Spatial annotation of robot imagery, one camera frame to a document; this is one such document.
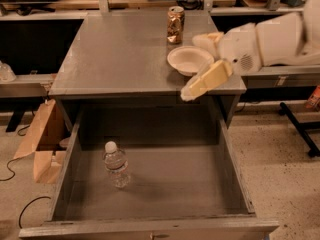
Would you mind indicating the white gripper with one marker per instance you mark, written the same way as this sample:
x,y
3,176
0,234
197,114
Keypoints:
x,y
237,49

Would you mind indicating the clear plastic water bottle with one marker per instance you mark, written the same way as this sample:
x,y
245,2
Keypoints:
x,y
116,164

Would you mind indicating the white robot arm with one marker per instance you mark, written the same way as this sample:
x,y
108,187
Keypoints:
x,y
292,39

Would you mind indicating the grey cabinet with top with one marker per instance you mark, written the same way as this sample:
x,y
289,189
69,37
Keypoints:
x,y
117,67

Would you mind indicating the open grey top drawer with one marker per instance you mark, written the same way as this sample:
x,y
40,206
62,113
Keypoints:
x,y
185,185

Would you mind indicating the white ceramic bowl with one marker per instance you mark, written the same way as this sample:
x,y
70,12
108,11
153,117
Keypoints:
x,y
188,60

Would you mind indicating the gold crumpled soda can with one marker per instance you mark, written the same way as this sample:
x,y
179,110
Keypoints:
x,y
175,24

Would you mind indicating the orange box at right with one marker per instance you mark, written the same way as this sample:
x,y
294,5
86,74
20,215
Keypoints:
x,y
314,99

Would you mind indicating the black table leg stand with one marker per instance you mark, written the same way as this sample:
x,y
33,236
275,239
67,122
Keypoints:
x,y
303,129

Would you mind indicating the open cardboard box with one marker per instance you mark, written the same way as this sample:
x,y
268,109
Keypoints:
x,y
42,139

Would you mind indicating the clear plastic container at left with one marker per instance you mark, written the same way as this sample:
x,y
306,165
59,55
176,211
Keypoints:
x,y
6,73

